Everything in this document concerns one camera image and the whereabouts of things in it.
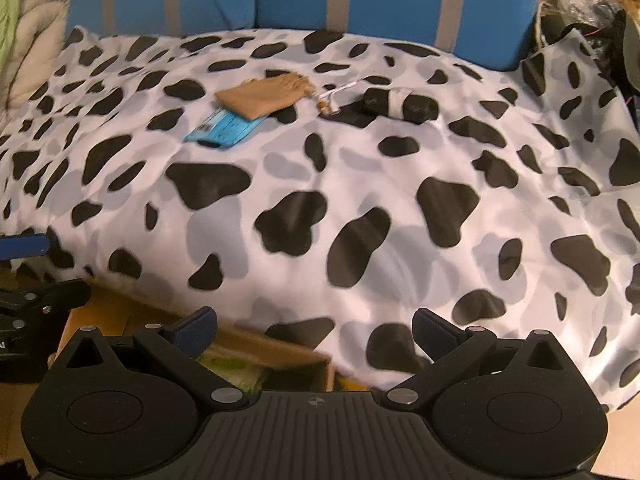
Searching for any blue wet wipes pack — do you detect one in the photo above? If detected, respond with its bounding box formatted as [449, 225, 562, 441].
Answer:
[183, 107, 266, 150]

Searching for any black roll with white tape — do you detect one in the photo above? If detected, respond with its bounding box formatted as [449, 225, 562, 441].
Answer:
[362, 88, 439, 125]

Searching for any tan drawstring pouch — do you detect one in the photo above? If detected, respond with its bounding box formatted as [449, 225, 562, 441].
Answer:
[215, 73, 316, 120]

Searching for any green tissue pack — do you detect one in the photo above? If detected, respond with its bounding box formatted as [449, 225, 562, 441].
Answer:
[196, 346, 268, 393]

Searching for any cow print blanket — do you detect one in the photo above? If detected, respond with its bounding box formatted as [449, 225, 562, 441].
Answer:
[1, 28, 639, 410]

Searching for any green blanket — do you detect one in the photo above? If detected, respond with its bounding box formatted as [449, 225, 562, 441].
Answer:
[0, 0, 21, 65]

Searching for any beige quilted blanket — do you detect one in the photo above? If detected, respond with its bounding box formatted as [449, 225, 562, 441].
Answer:
[1, 0, 70, 116]

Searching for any right blue striped cushion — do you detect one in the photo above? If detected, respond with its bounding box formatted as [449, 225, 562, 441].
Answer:
[256, 0, 538, 70]

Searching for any white adapter cable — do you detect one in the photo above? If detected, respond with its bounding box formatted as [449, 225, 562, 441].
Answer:
[316, 78, 362, 116]

